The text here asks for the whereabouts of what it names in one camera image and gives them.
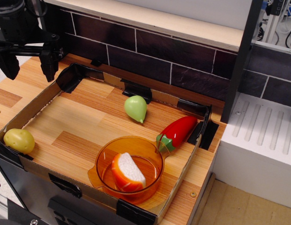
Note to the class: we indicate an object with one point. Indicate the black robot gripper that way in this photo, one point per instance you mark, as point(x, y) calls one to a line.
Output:
point(20, 34)

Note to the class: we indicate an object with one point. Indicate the orange white toy sushi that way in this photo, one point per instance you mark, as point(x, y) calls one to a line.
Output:
point(126, 173)

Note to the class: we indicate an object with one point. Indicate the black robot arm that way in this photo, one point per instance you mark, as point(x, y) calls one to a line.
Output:
point(22, 4)

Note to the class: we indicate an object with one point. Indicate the orange transparent plastic pot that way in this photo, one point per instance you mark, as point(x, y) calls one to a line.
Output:
point(146, 156)

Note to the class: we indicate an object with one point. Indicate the cardboard fence with black tape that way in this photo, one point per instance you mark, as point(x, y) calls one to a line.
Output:
point(72, 119)

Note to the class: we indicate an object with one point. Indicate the yellow toy potato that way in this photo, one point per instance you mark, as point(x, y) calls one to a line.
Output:
point(20, 140)

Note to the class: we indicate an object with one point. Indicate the green toy pear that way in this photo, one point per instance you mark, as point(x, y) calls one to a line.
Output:
point(136, 108)

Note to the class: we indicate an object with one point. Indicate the red toy chili pepper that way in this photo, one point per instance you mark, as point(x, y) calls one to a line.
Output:
point(175, 133)

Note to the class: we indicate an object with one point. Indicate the light wooden shelf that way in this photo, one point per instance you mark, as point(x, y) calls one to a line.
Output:
point(164, 23)

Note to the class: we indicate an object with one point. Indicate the white ridged drainboard sink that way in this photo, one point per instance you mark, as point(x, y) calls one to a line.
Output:
point(254, 154)

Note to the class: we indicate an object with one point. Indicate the dark grey vertical post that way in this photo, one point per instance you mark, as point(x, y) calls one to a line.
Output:
point(242, 59)

